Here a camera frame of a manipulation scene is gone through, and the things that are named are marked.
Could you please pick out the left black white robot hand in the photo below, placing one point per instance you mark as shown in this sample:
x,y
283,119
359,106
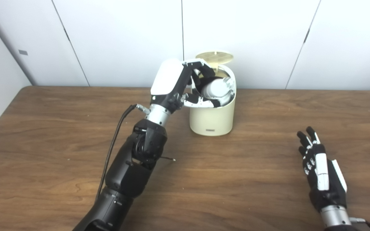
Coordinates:
x,y
167,77

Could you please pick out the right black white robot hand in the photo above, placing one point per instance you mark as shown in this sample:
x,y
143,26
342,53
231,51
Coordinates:
x,y
323,173

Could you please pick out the small white plastic bottle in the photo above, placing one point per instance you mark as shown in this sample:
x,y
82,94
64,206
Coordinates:
x,y
215,89

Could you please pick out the cream round bin lid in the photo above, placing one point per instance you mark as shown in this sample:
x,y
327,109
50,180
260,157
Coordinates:
x,y
214,57

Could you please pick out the cream-colored round bin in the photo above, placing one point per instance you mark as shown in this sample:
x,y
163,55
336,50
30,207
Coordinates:
x,y
212,118

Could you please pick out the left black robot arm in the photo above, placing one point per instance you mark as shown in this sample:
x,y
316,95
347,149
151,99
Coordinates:
x,y
133,166

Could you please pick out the small gray wall label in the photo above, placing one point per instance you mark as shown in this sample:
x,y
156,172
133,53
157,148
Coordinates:
x,y
23,52

